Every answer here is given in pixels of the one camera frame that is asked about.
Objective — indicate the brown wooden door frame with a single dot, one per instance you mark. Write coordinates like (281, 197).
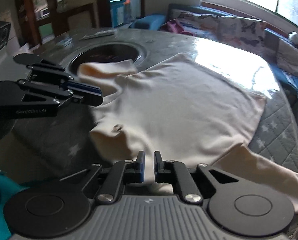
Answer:
(103, 2)

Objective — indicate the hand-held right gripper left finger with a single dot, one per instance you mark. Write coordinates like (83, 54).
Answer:
(140, 166)

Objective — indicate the cream shirt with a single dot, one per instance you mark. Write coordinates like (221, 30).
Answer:
(176, 105)

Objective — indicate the white plush toy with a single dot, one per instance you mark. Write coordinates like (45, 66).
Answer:
(296, 38)

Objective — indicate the grey cushion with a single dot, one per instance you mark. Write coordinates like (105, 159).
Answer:
(293, 57)

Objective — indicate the blue sofa bench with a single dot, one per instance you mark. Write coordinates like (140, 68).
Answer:
(149, 22)

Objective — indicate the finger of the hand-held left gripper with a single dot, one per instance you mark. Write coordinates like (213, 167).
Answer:
(88, 99)
(83, 87)

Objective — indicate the flat grey remote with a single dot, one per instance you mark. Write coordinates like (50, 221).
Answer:
(97, 34)

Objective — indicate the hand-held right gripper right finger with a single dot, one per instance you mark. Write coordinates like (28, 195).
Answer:
(157, 166)

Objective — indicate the blue box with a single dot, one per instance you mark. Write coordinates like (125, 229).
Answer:
(118, 12)

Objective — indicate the butterfly print cushion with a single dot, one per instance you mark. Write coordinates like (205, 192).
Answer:
(244, 31)
(196, 21)

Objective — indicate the pink cloth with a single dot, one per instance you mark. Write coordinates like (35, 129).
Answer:
(175, 26)

